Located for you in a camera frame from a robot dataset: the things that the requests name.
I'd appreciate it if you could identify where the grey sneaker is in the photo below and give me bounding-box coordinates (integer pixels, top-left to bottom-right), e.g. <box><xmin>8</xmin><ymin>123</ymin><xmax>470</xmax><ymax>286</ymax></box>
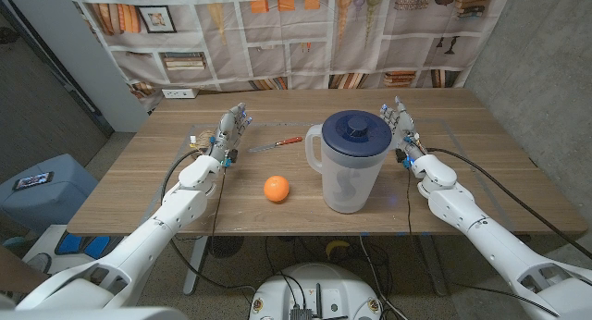
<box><xmin>26</xmin><ymin>252</ymin><xmax>53</xmax><ymax>275</ymax></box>

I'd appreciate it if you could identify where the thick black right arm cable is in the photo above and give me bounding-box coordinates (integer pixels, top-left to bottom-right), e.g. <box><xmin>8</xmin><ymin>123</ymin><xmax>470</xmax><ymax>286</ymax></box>
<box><xmin>425</xmin><ymin>146</ymin><xmax>592</xmax><ymax>261</ymax></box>

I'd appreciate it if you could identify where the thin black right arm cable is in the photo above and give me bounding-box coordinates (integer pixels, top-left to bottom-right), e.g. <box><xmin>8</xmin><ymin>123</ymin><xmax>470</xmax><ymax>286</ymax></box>
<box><xmin>405</xmin><ymin>165</ymin><xmax>561</xmax><ymax>317</ymax></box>

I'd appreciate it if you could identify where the translucent plastic pitcher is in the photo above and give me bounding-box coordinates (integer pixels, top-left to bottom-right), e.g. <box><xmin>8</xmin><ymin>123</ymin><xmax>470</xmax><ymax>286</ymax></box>
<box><xmin>304</xmin><ymin>123</ymin><xmax>399</xmax><ymax>215</ymax></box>

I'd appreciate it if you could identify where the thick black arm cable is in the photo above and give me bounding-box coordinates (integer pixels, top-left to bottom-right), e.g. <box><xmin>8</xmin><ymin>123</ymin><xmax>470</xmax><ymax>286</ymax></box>
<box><xmin>425</xmin><ymin>146</ymin><xmax>592</xmax><ymax>261</ymax></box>
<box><xmin>159</xmin><ymin>146</ymin><xmax>258</xmax><ymax>296</ymax></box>

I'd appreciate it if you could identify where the orange fruit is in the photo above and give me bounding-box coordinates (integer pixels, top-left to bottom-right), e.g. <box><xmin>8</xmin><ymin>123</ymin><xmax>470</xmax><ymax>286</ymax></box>
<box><xmin>263</xmin><ymin>175</ymin><xmax>290</xmax><ymax>203</ymax></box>

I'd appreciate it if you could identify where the yellow banana-shaped object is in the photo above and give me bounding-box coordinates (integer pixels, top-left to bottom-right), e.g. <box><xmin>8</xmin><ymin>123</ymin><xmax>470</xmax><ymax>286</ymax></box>
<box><xmin>325</xmin><ymin>240</ymin><xmax>352</xmax><ymax>260</ymax></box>

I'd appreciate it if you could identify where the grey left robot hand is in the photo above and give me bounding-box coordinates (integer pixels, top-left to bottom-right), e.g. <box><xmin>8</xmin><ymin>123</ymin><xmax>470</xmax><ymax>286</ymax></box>
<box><xmin>210</xmin><ymin>102</ymin><xmax>253</xmax><ymax>168</ymax></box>

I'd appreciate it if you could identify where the blue stool with phone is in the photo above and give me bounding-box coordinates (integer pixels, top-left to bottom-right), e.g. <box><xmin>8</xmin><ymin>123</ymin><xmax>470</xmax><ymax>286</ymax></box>
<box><xmin>0</xmin><ymin>153</ymin><xmax>99</xmax><ymax>233</ymax></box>

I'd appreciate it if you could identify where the dark blue pitcher lid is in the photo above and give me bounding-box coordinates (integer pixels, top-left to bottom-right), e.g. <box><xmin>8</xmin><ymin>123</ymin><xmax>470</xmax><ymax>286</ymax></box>
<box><xmin>321</xmin><ymin>109</ymin><xmax>393</xmax><ymax>158</ymax></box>

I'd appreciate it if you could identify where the white table leg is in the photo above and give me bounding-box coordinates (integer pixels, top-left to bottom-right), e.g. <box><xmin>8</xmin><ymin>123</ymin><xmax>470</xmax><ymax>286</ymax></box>
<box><xmin>418</xmin><ymin>235</ymin><xmax>449</xmax><ymax>297</ymax></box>
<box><xmin>183</xmin><ymin>235</ymin><xmax>209</xmax><ymax>297</ymax></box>

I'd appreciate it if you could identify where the brown twine ball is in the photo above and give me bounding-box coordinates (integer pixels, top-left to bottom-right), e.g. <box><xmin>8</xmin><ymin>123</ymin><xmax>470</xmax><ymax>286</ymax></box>
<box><xmin>191</xmin><ymin>129</ymin><xmax>216</xmax><ymax>153</ymax></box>

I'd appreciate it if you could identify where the black smartphone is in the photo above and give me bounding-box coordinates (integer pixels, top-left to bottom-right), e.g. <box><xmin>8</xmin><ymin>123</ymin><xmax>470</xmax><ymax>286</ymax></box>
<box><xmin>12</xmin><ymin>171</ymin><xmax>55</xmax><ymax>191</ymax></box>

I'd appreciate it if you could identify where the black floor cable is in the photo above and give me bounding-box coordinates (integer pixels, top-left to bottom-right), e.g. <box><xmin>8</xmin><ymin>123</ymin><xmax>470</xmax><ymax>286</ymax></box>
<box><xmin>358</xmin><ymin>235</ymin><xmax>409</xmax><ymax>320</ymax></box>
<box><xmin>263</xmin><ymin>236</ymin><xmax>309</xmax><ymax>312</ymax></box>

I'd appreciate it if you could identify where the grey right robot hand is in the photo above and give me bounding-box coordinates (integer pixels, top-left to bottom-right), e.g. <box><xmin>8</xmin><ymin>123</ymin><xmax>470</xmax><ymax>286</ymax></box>
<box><xmin>378</xmin><ymin>95</ymin><xmax>427</xmax><ymax>167</ymax></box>

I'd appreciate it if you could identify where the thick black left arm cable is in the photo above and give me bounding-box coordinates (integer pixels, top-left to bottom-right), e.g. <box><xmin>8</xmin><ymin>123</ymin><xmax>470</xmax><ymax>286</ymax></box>
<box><xmin>159</xmin><ymin>146</ymin><xmax>258</xmax><ymax>296</ymax></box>

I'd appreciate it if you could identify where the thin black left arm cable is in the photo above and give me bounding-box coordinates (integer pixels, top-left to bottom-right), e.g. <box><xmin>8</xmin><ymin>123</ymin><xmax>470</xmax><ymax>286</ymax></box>
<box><xmin>210</xmin><ymin>166</ymin><xmax>228</xmax><ymax>254</ymax></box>

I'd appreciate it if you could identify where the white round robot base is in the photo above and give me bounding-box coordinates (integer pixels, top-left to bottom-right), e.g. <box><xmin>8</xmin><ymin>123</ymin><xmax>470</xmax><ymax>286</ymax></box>
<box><xmin>248</xmin><ymin>263</ymin><xmax>384</xmax><ymax>320</ymax></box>

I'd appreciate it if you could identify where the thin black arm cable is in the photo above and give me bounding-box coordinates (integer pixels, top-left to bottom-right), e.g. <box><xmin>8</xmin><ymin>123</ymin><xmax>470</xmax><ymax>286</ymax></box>
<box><xmin>405</xmin><ymin>165</ymin><xmax>561</xmax><ymax>317</ymax></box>
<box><xmin>210</xmin><ymin>166</ymin><xmax>228</xmax><ymax>254</ymax></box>

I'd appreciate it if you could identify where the white power outlet strip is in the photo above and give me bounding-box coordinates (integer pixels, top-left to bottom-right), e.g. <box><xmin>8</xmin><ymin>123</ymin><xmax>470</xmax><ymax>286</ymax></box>
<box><xmin>161</xmin><ymin>88</ymin><xmax>200</xmax><ymax>100</ymax></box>

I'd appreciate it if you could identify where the printed bookshelf backdrop cloth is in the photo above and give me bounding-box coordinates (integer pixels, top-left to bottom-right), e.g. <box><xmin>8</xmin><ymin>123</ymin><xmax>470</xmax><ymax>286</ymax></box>
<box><xmin>64</xmin><ymin>0</ymin><xmax>514</xmax><ymax>113</ymax></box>

